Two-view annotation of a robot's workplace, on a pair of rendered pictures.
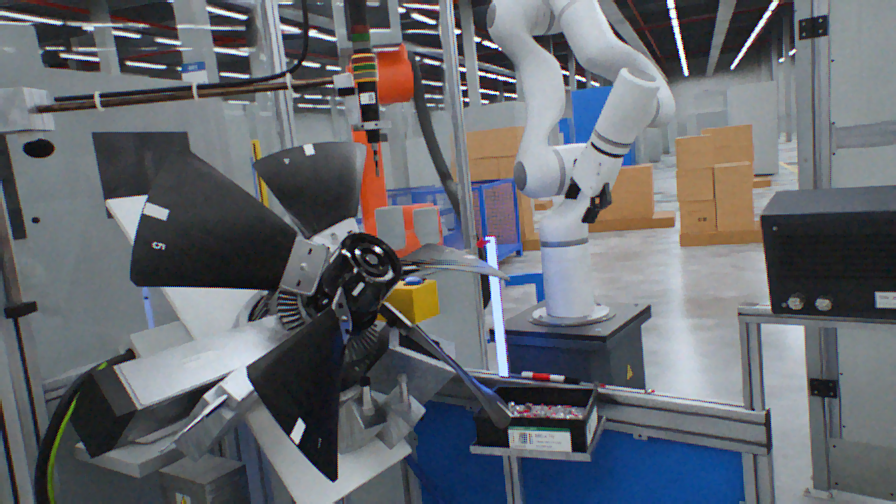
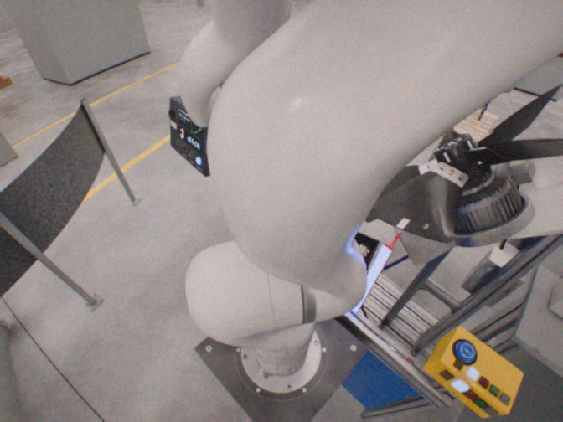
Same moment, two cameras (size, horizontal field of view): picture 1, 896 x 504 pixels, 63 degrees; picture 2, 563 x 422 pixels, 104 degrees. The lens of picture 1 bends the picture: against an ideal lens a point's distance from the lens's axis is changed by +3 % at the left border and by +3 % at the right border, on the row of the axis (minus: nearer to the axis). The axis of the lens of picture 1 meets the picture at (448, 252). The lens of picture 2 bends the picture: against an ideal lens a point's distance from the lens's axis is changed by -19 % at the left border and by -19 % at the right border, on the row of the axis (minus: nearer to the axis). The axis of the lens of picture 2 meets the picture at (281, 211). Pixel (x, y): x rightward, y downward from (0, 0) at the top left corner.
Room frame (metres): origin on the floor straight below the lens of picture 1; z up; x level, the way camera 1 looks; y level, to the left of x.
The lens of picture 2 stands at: (1.90, -0.26, 1.63)
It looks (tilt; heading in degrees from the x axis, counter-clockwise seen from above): 47 degrees down; 190
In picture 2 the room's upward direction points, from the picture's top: straight up
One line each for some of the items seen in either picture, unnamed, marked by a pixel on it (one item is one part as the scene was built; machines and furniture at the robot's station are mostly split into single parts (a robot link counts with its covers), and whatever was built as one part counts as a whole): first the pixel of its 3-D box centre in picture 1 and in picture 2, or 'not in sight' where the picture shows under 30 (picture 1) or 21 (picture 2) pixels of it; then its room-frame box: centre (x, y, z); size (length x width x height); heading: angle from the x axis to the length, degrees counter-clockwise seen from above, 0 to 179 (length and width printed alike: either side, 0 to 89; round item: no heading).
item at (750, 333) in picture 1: (751, 356); not in sight; (1.25, -0.53, 0.96); 0.03 x 0.03 x 0.20; 53
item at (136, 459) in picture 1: (186, 426); (558, 319); (1.53, 0.62, 0.85); 0.36 x 0.24 x 0.03; 143
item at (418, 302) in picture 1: (402, 302); (469, 372); (1.75, 0.13, 1.02); 0.16 x 0.10 x 0.11; 53
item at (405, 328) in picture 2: not in sight; (399, 330); (1.30, 0.35, 0.04); 0.62 x 0.45 x 0.08; 53
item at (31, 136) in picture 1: (38, 144); not in sight; (1.31, 0.70, 1.47); 0.05 x 0.04 x 0.05; 88
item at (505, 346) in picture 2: not in sight; (486, 355); (1.53, 0.62, 0.42); 0.04 x 0.04 x 0.83; 53
